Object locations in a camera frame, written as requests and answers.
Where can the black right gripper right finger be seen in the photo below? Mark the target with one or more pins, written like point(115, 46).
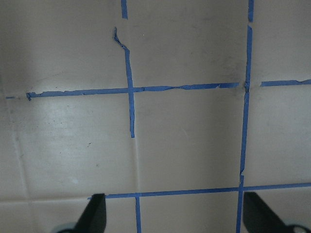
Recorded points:
point(258, 217)

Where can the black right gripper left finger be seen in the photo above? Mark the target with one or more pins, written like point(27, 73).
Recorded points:
point(93, 218)

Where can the brown paper table cover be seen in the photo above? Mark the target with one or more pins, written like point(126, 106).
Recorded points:
point(172, 108)

